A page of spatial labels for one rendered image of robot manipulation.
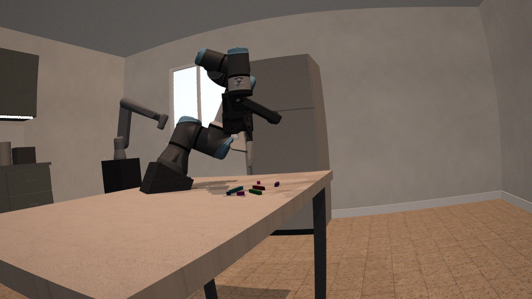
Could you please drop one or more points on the turquoise rod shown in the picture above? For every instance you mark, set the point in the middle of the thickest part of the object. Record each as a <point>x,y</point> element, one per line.
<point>236,189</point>

